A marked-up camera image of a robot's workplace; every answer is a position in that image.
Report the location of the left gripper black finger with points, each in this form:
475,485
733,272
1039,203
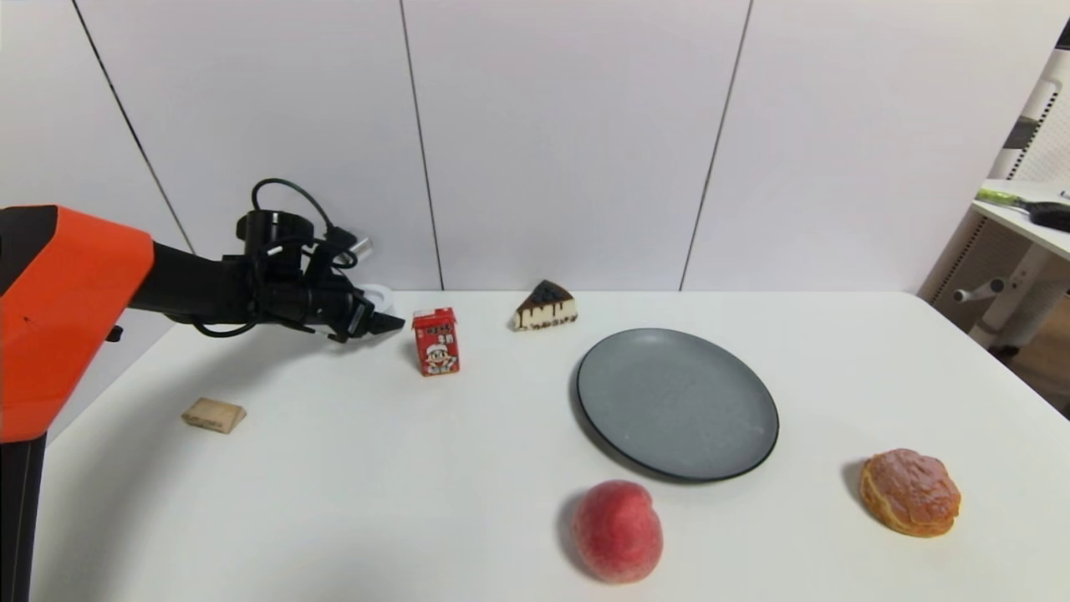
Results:
383,322

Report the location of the glazed brown donut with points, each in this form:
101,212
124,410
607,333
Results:
909,493

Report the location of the white perforated panel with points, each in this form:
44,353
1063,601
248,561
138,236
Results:
1041,125

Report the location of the white side desk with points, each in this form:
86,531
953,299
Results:
1024,284

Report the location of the white round plastic container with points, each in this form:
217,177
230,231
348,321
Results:
378,297

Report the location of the chocolate cake slice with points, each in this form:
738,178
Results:
545,311

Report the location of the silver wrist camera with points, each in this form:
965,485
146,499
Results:
359,247

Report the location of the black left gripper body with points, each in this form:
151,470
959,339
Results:
359,319

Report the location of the red peach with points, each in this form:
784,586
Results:
617,531

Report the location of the red milk carton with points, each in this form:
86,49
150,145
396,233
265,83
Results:
436,343

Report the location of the brown square biscuit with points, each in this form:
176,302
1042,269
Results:
213,415

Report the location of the gray plate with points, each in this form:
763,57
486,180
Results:
675,405

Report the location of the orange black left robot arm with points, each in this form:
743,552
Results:
67,318

